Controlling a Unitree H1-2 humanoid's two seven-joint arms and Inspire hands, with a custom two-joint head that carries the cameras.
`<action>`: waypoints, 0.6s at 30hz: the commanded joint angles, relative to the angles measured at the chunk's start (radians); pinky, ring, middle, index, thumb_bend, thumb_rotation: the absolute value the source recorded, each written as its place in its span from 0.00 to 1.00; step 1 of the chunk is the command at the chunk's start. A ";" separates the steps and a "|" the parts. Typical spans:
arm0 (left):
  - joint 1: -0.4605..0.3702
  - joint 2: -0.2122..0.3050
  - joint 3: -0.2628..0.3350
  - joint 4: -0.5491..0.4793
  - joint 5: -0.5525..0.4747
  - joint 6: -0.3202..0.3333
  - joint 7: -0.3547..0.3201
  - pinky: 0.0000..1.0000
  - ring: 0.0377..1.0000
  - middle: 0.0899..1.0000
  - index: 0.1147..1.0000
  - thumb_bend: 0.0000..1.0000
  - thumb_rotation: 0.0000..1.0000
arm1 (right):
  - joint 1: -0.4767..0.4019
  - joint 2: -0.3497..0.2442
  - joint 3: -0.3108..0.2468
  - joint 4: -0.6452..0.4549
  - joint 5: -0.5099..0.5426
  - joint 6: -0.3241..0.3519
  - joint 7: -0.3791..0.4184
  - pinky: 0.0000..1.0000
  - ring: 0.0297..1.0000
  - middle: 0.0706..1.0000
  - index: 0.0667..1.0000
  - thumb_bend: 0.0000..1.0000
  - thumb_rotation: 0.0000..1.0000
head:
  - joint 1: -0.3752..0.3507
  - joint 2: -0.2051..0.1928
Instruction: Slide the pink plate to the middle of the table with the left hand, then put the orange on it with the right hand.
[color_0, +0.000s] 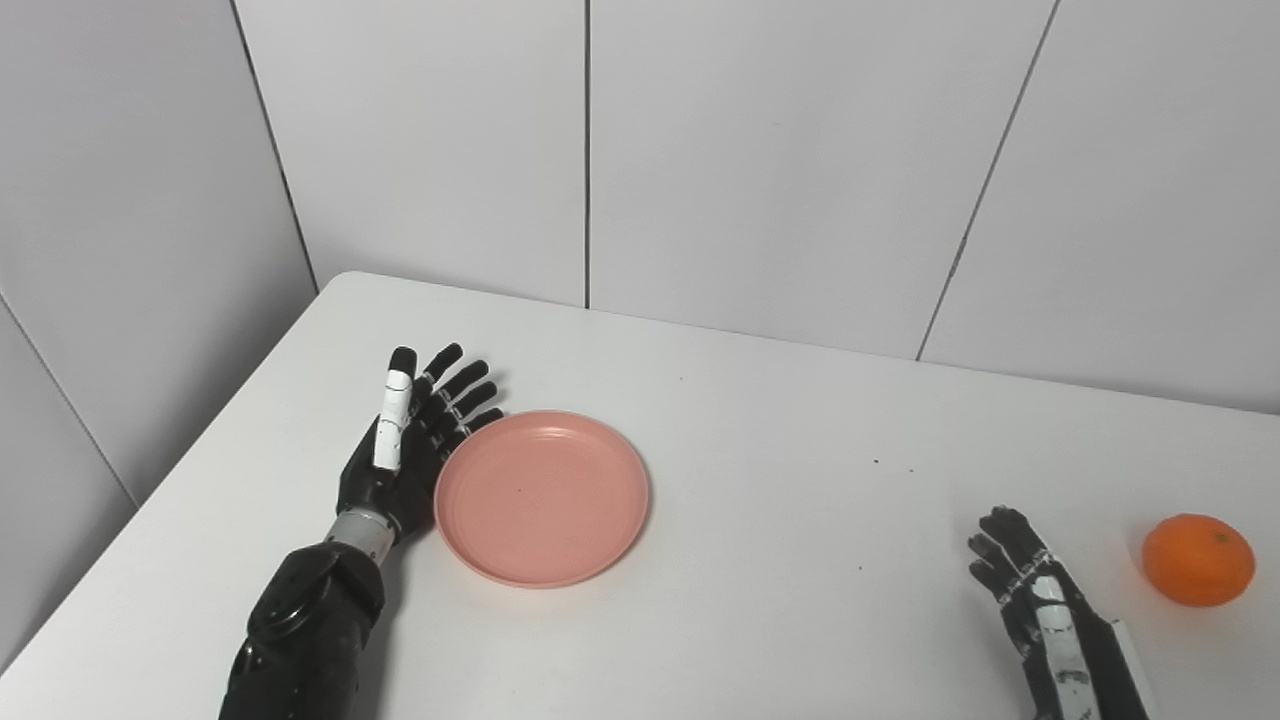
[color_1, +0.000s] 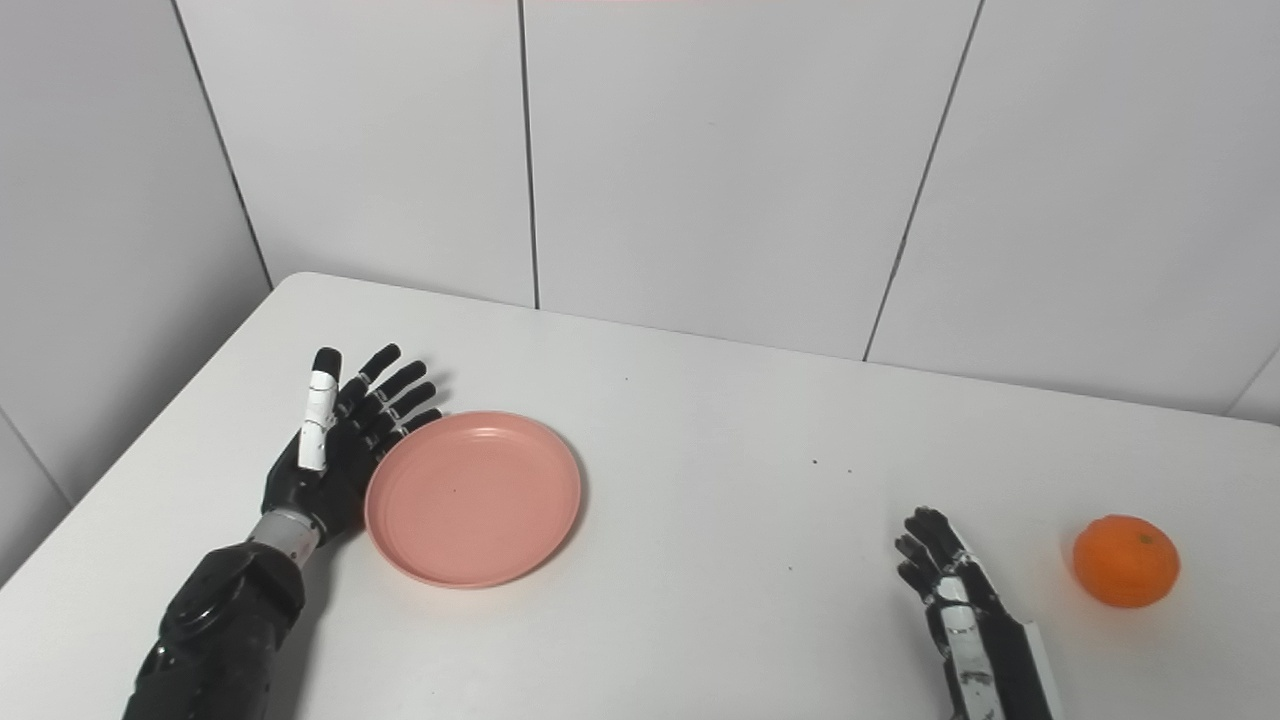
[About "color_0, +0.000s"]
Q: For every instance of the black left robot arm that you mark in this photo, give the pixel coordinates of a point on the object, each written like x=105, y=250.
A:
x=305, y=630

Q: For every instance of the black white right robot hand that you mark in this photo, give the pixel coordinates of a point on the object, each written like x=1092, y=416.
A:
x=1060, y=640

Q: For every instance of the orange fruit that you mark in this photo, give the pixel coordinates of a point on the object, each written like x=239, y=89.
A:
x=1198, y=560

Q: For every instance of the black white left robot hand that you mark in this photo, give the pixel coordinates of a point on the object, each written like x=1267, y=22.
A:
x=390, y=470

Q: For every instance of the pink round plate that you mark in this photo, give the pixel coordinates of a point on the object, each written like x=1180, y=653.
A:
x=542, y=498

